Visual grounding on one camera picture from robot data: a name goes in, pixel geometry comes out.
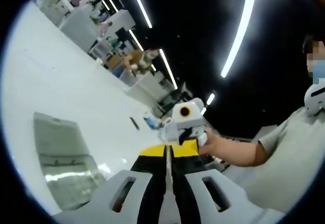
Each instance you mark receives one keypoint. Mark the blue crumpled item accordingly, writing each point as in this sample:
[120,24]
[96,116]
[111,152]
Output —
[151,123]

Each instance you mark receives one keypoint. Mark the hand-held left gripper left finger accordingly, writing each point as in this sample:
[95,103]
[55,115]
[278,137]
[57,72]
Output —
[152,183]

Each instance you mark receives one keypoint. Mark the white worn device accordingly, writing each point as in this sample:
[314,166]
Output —
[314,99]

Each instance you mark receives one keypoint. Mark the clear plastic guide fixture box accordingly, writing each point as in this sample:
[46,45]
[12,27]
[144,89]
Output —
[58,132]

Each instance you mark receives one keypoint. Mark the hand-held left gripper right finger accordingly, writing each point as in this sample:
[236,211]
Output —
[188,183]

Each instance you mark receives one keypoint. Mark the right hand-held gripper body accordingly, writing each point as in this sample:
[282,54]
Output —
[194,114]

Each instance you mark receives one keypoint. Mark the person's right hand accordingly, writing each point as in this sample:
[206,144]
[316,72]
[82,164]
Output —
[213,147]

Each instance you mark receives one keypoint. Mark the grey desk partition panel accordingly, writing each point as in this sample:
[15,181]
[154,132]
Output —
[78,26]

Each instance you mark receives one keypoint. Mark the black pen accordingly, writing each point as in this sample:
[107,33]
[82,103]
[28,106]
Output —
[134,123]

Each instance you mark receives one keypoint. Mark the curved ceiling light strip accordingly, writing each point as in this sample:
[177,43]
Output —
[243,26]

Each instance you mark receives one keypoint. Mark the person's grey shirt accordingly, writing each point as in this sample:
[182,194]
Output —
[292,158]

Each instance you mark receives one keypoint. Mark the white partition board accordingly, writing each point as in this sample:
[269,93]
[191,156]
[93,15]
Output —
[138,81]

